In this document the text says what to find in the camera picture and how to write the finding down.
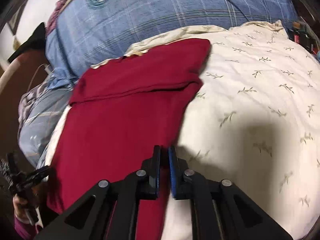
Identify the dark bottle pink label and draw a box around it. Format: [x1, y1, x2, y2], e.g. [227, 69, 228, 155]
[292, 22, 300, 44]

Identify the dark red knit garment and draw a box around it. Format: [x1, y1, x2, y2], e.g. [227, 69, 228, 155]
[47, 38, 210, 239]

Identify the person's left hand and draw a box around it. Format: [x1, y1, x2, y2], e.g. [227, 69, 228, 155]
[12, 187, 41, 224]

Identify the black cloth on headboard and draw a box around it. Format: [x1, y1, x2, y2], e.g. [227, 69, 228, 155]
[8, 22, 46, 63]

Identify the black box device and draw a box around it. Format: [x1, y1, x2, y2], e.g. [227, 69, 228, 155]
[299, 29, 316, 54]

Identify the blue plaid pillow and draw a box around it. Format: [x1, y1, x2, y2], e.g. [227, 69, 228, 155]
[46, 0, 298, 82]

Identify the white charger cable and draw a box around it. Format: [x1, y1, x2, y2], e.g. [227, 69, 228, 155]
[26, 63, 52, 93]

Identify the grey-blue striped bed sheet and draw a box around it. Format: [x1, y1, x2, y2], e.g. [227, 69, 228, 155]
[17, 78, 73, 167]

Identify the grey patterned cloth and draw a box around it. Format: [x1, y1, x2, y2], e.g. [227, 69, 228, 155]
[18, 80, 49, 130]

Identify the brown curved headboard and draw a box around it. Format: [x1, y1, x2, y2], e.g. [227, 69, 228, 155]
[0, 49, 48, 170]

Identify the magenta sleeve forearm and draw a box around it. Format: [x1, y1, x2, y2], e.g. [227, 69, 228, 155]
[14, 216, 38, 239]

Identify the cream leaf-print quilt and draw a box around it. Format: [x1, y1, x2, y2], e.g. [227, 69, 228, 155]
[44, 19, 320, 240]

